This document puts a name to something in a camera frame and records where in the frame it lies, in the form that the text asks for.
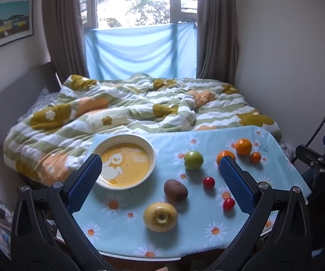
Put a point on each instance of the green striped flower blanket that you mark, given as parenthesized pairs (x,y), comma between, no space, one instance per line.
(123,104)

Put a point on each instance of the light blue daisy tablecloth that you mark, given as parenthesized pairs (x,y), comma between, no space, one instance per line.
(168,146)

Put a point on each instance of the white plastic bag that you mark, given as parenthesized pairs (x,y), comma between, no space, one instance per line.
(286,149)

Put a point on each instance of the red cherry tomato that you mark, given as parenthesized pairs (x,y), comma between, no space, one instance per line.
(229,204)
(209,182)

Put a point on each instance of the grey patterned bed sheet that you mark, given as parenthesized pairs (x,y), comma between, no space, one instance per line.
(42,98)

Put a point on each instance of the large orange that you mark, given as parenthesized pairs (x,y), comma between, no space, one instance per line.
(243,146)

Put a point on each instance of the framed wall poster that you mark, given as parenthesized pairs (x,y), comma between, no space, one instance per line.
(7,22)

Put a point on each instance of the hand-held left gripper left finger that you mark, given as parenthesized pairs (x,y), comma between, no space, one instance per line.
(86,180)

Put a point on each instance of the yellow apple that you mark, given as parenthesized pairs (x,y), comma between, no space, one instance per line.
(156,217)

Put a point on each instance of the grey headboard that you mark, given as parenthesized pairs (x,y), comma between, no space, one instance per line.
(15,90)

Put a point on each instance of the light blue window cloth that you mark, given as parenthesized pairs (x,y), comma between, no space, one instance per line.
(139,50)

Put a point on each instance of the window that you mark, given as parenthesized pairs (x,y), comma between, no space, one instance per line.
(139,0)

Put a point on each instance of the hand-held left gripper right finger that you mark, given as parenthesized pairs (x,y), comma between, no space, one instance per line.
(237,183)

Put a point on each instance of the medium orange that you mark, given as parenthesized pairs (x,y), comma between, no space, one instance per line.
(225,154)

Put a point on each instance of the white bowl with duck print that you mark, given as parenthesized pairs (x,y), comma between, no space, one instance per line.
(128,158)

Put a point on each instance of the brown kiwi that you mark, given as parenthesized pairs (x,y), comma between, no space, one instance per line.
(175,189)

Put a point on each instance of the green apple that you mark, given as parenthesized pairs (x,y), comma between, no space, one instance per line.
(193,160)

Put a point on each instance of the brown curtain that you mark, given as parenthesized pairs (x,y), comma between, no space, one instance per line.
(63,34)
(216,34)

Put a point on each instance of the small orange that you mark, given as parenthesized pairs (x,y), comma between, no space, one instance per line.
(255,157)

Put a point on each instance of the stack of magazines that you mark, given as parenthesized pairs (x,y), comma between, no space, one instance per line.
(3,211)

